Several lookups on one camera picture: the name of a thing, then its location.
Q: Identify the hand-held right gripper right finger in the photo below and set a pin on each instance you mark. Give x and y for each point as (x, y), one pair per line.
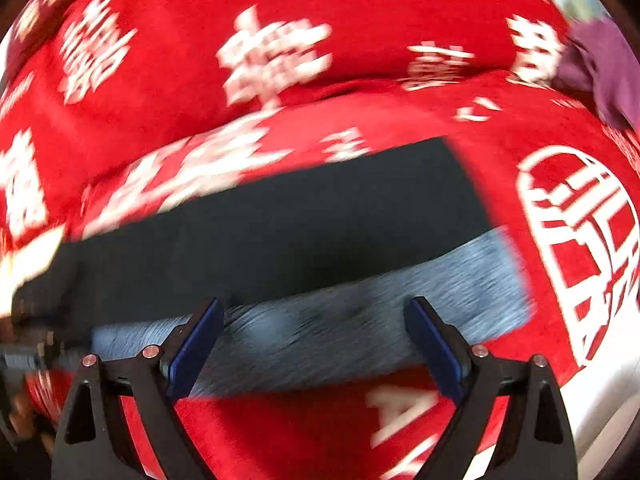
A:
(431, 347)

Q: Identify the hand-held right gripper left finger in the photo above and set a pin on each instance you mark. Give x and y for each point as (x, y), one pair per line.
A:
(195, 350)

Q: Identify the black pants grey lining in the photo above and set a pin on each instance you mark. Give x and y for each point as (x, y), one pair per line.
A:
(300, 220)

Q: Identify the person's left hand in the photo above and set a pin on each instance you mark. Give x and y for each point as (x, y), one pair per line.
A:
(22, 422)

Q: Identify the red printed blanket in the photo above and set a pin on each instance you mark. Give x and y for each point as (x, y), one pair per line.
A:
(350, 35)

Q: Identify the purple cloth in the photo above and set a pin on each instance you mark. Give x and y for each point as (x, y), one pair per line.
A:
(605, 65)

